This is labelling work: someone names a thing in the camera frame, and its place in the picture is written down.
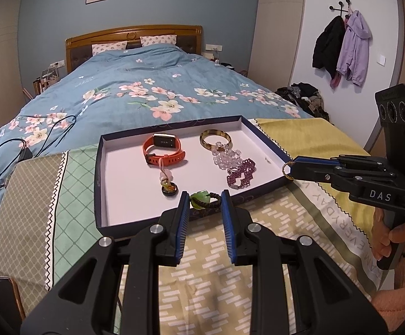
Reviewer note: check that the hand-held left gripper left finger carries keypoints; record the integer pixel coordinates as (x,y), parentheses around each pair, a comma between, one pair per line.
(183,230)

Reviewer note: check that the tortoiseshell bangle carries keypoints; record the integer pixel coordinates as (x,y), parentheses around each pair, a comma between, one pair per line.
(202,141)

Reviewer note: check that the lilac jacket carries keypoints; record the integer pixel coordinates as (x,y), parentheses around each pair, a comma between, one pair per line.
(356,47)

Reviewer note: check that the white tray with navy rim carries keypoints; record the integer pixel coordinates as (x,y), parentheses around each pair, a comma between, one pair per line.
(125,188)

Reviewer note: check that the bedside organizer rack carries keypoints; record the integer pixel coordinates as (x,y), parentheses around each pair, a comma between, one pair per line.
(45,80)

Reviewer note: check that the black coat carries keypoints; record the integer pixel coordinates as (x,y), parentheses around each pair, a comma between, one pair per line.
(328,47)

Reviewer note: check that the white light switch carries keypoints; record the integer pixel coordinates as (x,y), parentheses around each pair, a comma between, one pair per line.
(381,59)

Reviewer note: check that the white wall socket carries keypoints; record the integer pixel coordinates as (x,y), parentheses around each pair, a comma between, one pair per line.
(56,65)
(213,47)

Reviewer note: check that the dotted white pillow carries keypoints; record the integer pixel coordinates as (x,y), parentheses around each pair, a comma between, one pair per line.
(158,40)
(109,48)

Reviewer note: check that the blue floral duvet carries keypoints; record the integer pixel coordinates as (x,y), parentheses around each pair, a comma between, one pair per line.
(125,73)

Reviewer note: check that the black wall coat hook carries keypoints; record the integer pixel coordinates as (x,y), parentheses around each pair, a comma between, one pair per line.
(339,6)

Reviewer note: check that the orange smartwatch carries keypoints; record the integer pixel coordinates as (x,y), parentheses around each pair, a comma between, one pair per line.
(162,140)

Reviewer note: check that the patchwork patterned blanket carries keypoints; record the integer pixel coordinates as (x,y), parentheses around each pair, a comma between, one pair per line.
(80,188)

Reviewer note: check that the wooden headboard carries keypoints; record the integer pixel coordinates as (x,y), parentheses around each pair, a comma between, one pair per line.
(129,33)

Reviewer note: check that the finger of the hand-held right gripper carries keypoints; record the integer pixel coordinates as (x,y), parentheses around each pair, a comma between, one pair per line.
(314,161)
(310,174)

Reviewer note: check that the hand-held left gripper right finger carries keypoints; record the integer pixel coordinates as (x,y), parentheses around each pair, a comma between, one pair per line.
(228,230)

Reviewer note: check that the dark phone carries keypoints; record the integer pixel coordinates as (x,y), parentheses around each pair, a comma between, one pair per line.
(3,296)

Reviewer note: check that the pile of dark clothes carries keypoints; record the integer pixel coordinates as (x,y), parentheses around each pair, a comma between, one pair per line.
(303,96)

